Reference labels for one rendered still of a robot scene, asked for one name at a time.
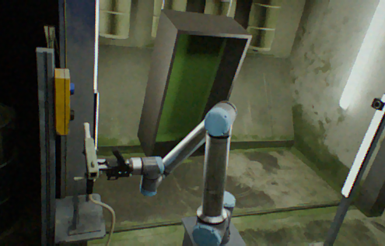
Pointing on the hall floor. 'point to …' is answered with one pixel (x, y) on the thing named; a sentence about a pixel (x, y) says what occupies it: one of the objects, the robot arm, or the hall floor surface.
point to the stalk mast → (47, 142)
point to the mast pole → (367, 156)
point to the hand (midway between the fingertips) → (89, 164)
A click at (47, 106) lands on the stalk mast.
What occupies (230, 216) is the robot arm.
